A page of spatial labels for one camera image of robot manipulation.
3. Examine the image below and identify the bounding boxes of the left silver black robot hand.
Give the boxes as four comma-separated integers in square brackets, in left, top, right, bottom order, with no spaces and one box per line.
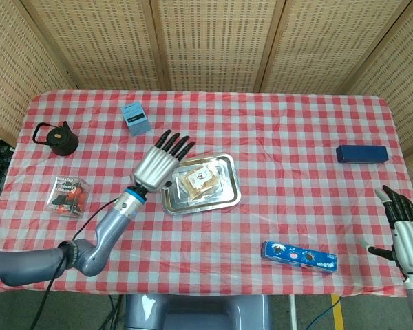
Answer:
[129,130,197,194]

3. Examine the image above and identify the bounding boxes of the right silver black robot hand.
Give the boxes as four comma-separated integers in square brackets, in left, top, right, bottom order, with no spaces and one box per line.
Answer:
[360,185,413,283]

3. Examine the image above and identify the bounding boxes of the bagged snack with white label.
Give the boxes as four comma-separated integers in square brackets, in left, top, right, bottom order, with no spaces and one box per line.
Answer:
[173,162,224,203]

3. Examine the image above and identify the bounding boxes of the rectangular metal tray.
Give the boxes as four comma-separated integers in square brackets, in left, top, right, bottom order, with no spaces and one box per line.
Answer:
[160,153,242,216]

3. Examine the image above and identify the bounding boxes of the light blue cardboard box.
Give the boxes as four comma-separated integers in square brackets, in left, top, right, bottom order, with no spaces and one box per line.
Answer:
[120,101,152,138]

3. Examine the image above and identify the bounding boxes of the dark navy rectangular box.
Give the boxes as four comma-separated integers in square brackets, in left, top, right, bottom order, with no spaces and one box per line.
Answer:
[336,144,390,164]

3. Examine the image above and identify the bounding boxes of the clear box with orange items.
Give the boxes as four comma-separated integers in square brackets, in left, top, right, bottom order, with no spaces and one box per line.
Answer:
[45,175,93,219]

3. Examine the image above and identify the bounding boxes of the black cast iron teapot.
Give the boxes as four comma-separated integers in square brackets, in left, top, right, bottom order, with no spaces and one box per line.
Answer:
[32,120,80,157]

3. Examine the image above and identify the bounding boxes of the blue Oreo cookie box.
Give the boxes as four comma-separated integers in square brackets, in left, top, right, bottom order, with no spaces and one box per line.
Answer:
[260,240,339,275]

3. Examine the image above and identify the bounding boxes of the red white checkered tablecloth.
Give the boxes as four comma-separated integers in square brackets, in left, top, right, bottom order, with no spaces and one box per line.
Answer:
[0,89,413,298]

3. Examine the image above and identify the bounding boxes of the woven bamboo folding screen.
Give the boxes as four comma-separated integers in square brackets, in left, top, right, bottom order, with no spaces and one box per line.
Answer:
[0,0,413,204]

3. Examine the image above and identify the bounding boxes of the grey robot torso base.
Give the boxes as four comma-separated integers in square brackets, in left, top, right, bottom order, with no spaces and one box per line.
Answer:
[123,294,273,330]

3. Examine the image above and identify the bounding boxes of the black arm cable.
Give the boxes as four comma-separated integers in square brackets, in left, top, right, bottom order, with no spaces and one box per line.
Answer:
[30,198,122,330]

